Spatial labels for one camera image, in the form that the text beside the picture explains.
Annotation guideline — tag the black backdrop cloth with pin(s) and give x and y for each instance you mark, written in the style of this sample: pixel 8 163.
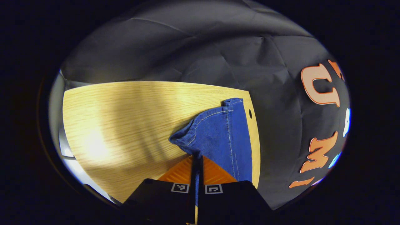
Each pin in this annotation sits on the black backdrop cloth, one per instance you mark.
pixel 187 47

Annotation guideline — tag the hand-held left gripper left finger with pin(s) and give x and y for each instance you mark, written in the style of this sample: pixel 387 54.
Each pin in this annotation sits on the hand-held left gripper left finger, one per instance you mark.
pixel 162 197

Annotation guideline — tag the blue denim jeans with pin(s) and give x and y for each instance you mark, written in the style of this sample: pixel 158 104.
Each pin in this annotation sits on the blue denim jeans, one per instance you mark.
pixel 218 134

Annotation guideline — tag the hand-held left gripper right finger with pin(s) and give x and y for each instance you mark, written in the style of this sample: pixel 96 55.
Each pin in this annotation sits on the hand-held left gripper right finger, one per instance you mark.
pixel 231 197

